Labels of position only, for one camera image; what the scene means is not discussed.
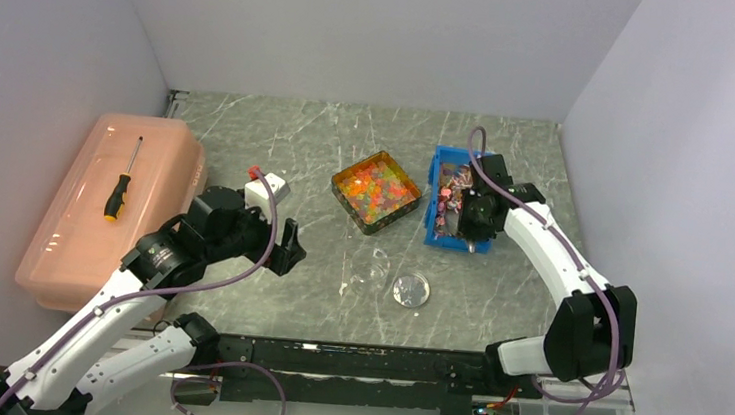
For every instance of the candy tin with gummies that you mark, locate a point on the candy tin with gummies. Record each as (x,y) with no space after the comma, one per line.
(375,192)

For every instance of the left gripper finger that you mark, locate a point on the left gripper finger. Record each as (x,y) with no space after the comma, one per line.
(282,260)
(289,241)

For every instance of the clear plastic cup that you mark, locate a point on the clear plastic cup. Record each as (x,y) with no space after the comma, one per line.
(369,269)

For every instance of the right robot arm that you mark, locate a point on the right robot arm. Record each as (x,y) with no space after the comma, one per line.
(592,331)

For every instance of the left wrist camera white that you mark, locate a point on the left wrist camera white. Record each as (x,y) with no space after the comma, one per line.
(264,192)

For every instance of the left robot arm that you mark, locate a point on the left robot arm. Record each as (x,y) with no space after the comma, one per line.
(68,373)

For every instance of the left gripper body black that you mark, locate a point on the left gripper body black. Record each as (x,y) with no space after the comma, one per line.
(252,236)

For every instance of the pink plastic storage box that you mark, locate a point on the pink plastic storage box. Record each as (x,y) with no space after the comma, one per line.
(75,250)

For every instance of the blue bin of lollipops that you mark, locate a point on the blue bin of lollipops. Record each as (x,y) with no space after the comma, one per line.
(448,177)

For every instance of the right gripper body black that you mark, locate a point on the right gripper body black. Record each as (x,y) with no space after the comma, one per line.
(472,223)

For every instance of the clear round lid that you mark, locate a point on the clear round lid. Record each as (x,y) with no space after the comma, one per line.
(411,290)

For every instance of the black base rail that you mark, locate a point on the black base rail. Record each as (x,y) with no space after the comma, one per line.
(247,368)

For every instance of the yellow black screwdriver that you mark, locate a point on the yellow black screwdriver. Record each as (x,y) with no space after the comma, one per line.
(116,201)

